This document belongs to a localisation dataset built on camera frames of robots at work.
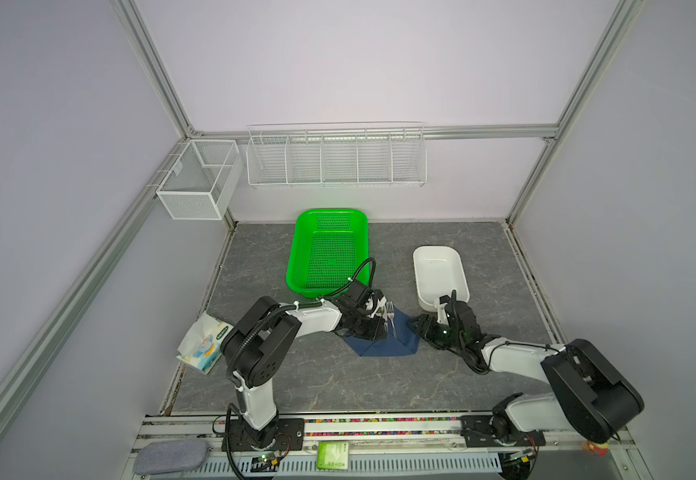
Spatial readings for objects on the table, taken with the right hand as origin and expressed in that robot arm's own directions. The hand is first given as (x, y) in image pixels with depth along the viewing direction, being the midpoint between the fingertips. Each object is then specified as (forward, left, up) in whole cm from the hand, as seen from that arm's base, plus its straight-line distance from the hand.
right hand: (411, 328), depth 89 cm
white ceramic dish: (+24, -13, -4) cm, 28 cm away
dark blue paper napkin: (-3, +2, -1) cm, 4 cm away
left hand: (-3, +8, -1) cm, 9 cm away
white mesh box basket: (+44, +70, +22) cm, 86 cm away
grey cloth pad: (-32, +62, 0) cm, 70 cm away
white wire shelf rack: (+48, +23, +29) cm, 61 cm away
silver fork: (+8, +6, -3) cm, 10 cm away
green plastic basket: (+33, +28, -1) cm, 43 cm away
